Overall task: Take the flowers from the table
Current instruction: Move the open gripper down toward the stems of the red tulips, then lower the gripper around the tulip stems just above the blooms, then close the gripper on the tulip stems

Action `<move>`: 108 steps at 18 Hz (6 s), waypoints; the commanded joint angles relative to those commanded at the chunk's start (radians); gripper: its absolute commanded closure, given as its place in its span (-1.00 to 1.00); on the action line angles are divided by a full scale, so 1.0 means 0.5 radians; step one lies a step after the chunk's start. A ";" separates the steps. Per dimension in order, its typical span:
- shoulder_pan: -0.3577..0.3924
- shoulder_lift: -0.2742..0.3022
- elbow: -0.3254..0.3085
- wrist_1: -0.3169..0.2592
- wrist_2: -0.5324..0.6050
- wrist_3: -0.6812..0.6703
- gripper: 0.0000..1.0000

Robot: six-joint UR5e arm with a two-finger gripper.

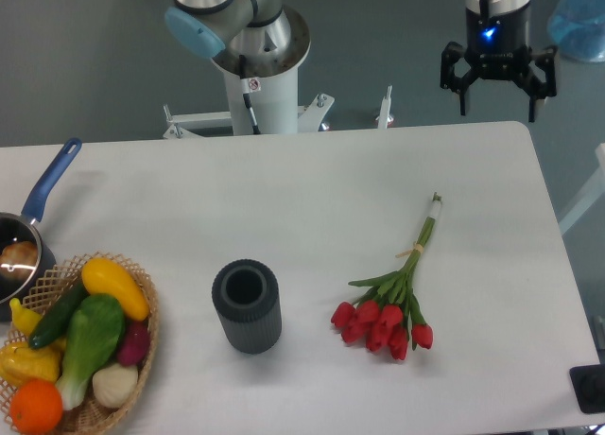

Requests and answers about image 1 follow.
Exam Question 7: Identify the red tulip bouquet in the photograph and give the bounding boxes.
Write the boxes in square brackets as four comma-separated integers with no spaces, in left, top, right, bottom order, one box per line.
[330,193,442,361]

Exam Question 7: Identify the blue handled saucepan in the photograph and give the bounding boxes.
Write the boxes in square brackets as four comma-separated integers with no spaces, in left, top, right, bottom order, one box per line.
[1,138,82,322]

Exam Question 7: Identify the blue plastic bag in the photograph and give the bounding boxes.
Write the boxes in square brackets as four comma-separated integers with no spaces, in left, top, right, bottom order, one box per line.
[547,0,604,63]

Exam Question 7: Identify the black device at edge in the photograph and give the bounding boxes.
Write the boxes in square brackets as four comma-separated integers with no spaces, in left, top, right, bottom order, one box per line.
[569,364,604,414]

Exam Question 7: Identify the dark green cucumber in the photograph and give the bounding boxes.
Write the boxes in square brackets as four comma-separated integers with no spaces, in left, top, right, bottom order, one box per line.
[28,281,89,350]

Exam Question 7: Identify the yellow bumpy gourd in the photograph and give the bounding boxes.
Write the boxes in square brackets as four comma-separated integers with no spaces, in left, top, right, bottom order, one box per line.
[1,341,61,388]

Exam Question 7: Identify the white garlic bulb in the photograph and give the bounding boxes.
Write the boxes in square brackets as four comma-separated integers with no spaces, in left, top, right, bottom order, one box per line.
[92,363,139,409]

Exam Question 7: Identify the green bok choy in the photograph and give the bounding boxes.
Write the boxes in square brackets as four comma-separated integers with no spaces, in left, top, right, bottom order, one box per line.
[56,294,125,411]

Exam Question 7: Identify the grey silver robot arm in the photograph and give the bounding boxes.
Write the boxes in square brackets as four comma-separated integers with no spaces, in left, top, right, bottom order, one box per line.
[164,0,558,121]

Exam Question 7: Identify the yellow squash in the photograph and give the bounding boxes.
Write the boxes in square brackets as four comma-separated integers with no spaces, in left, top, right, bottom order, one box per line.
[81,257,150,322]

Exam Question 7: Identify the dark grey ribbed vase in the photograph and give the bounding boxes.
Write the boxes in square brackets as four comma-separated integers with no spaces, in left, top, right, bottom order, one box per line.
[212,259,282,355]

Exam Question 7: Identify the brown bread roll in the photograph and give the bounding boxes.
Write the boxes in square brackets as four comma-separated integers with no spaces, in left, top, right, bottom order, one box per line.
[1,241,38,283]

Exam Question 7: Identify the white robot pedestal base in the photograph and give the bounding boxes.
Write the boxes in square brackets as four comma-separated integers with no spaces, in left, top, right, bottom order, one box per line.
[162,46,394,140]

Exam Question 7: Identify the small yellow banana pepper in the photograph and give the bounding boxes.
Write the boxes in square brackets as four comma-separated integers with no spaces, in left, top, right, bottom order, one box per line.
[9,298,43,337]

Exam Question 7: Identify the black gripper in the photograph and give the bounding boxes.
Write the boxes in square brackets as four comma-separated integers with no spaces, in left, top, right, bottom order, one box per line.
[440,0,558,123]

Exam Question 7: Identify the woven wicker basket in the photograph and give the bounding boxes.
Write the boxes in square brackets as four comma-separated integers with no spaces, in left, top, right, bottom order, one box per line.
[22,252,160,434]

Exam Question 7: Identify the orange fruit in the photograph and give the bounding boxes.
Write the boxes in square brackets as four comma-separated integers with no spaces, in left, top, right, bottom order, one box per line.
[9,379,63,434]

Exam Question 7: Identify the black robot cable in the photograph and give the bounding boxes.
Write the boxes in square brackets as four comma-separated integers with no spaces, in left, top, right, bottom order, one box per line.
[237,54,262,136]

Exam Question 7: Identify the white frame at right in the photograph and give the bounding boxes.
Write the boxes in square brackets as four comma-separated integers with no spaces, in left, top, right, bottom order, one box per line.
[558,143,604,235]

